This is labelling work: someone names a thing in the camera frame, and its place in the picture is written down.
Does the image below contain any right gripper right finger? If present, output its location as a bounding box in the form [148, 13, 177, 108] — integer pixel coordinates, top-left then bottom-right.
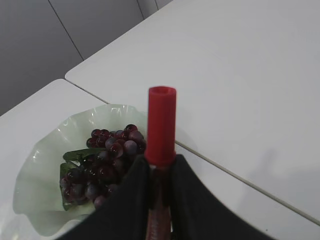
[168, 154, 271, 240]

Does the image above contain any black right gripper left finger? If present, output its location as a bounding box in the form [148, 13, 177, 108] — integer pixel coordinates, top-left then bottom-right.
[59, 155, 150, 240]

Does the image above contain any purple grape bunch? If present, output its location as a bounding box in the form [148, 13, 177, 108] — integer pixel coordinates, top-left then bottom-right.
[59, 124, 147, 211]

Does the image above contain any red glitter pen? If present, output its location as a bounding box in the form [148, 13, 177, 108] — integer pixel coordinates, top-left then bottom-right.
[144, 86, 177, 240]

